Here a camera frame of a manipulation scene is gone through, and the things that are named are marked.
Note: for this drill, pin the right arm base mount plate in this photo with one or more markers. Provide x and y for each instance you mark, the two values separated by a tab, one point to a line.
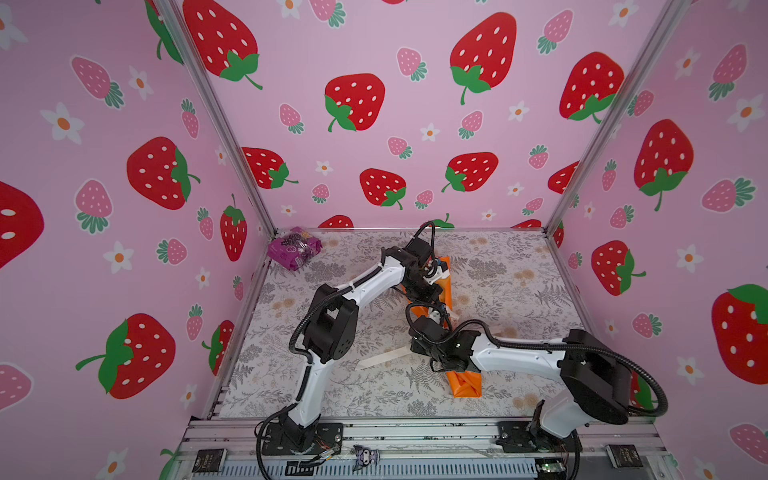
517	437

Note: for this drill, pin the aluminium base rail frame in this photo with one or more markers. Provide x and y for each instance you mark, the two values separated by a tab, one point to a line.
425	448

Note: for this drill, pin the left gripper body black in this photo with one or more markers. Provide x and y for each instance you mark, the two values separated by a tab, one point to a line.
420	291

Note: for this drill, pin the small purple figure charm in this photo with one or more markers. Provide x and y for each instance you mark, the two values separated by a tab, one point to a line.
365	457

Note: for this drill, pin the white ribbon strip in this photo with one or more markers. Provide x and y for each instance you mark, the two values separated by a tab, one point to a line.
382	358

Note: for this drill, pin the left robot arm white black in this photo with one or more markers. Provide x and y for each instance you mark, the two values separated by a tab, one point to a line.
327	332

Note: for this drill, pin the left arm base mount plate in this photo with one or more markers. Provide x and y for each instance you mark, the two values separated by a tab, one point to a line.
287	441

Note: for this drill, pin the right black label plate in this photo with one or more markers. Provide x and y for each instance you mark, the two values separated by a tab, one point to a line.
624	456

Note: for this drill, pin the left black label plate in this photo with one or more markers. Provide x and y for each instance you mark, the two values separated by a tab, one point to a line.
209	461

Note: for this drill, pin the black label plate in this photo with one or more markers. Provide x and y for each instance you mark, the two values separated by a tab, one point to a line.
624	456
209	461

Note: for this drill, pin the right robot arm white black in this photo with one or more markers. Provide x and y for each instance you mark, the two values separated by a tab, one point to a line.
601	385

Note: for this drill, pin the purple plastic snack bag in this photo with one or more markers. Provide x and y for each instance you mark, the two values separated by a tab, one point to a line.
294	249

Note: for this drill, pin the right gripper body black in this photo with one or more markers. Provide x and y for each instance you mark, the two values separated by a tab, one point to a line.
429	355

